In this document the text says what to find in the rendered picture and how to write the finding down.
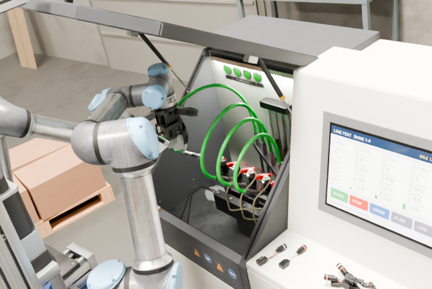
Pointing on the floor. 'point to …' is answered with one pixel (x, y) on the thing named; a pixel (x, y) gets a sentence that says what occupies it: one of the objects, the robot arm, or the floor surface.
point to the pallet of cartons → (56, 183)
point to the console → (344, 105)
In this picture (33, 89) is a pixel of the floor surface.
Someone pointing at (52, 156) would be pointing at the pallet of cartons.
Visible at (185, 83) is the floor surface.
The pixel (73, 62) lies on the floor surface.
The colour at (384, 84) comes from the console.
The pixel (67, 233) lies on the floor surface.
